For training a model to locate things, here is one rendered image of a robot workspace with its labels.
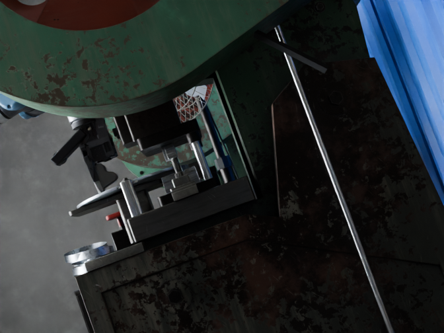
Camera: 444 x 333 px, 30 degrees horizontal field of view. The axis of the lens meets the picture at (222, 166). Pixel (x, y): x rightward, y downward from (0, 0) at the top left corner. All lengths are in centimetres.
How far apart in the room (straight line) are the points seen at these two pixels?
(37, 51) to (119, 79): 18
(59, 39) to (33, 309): 737
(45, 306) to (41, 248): 61
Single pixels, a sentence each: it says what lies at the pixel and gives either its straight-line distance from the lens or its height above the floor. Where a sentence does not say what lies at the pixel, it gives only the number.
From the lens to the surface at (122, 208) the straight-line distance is 213.
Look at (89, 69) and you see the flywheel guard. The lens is 174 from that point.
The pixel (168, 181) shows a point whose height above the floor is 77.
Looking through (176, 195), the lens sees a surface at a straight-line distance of 191.
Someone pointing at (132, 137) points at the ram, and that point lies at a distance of 211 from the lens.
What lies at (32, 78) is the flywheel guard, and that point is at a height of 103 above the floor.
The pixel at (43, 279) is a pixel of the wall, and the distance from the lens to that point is 898.
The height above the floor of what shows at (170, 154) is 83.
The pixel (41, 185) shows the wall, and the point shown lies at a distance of 898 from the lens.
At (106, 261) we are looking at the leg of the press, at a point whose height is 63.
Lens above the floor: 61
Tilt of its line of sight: 4 degrees up
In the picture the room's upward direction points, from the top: 20 degrees counter-clockwise
